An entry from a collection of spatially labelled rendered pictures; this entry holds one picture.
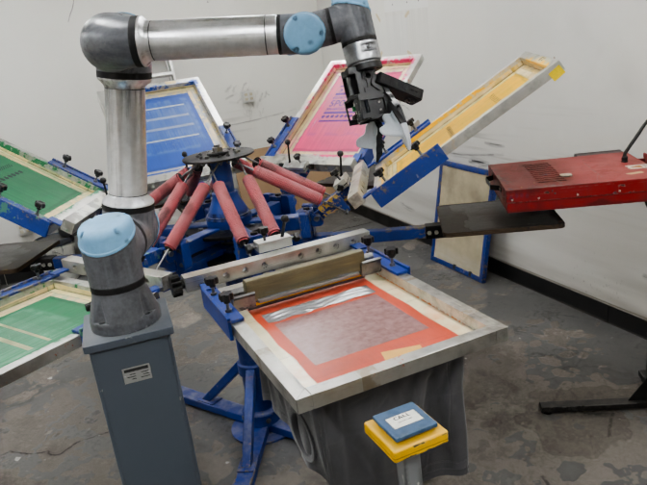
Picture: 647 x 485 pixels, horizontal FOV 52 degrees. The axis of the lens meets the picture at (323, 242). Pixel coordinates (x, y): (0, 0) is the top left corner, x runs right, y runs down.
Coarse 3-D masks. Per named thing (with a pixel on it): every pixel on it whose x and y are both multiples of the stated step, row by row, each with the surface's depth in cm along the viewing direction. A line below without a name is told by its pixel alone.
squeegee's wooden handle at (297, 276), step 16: (336, 256) 212; (352, 256) 214; (272, 272) 205; (288, 272) 206; (304, 272) 208; (320, 272) 210; (336, 272) 213; (256, 288) 202; (272, 288) 205; (288, 288) 207
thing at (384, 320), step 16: (336, 288) 215; (336, 304) 202; (352, 304) 201; (368, 304) 200; (384, 304) 198; (400, 304) 197; (352, 320) 190; (368, 320) 189; (384, 320) 187; (400, 320) 186; (416, 320) 185; (432, 320) 184; (368, 336) 180; (384, 336) 178; (400, 336) 177; (416, 336) 176; (432, 336) 175; (448, 336) 174
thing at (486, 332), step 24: (408, 288) 204; (432, 288) 197; (456, 312) 181; (240, 336) 183; (456, 336) 166; (480, 336) 165; (504, 336) 168; (264, 360) 166; (408, 360) 158; (432, 360) 160; (288, 384) 154; (336, 384) 151; (360, 384) 153; (312, 408) 149
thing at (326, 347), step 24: (264, 312) 203; (312, 312) 199; (288, 336) 185; (312, 336) 184; (336, 336) 182; (360, 336) 180; (312, 360) 170; (336, 360) 169; (360, 360) 168; (384, 360) 166
